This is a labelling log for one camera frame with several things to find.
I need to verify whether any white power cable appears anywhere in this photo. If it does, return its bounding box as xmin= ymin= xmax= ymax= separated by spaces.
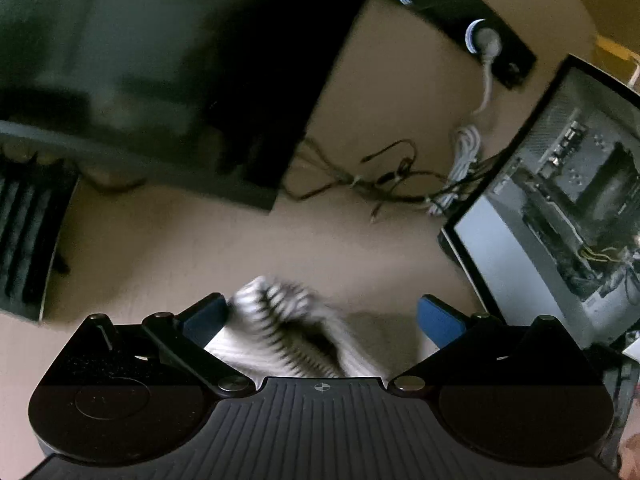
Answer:
xmin=427 ymin=27 xmax=501 ymax=218

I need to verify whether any white computer case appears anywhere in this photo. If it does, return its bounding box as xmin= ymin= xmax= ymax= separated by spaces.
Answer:
xmin=439 ymin=52 xmax=640 ymax=361

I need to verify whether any black computer monitor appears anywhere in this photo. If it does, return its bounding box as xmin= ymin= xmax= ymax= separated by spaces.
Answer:
xmin=0 ymin=0 xmax=381 ymax=211

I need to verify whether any bundle of black cables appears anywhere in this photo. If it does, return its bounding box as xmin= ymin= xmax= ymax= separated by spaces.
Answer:
xmin=285 ymin=137 xmax=496 ymax=223

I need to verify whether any yellow object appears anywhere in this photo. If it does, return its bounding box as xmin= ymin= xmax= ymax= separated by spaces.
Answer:
xmin=595 ymin=35 xmax=640 ymax=78

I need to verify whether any black keyboard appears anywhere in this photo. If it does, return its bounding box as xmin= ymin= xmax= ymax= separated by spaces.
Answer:
xmin=0 ymin=157 xmax=81 ymax=323

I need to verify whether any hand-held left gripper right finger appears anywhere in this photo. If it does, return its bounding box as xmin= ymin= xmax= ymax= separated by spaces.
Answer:
xmin=387 ymin=294 xmax=586 ymax=400

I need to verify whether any striped white garment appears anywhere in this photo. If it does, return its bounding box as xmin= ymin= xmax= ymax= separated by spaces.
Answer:
xmin=204 ymin=275 xmax=426 ymax=381

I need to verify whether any black wall power strip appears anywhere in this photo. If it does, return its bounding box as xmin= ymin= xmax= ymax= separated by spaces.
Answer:
xmin=375 ymin=0 xmax=538 ymax=91

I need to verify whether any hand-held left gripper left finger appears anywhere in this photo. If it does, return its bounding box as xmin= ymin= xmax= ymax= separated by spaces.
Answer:
xmin=65 ymin=291 xmax=257 ymax=400

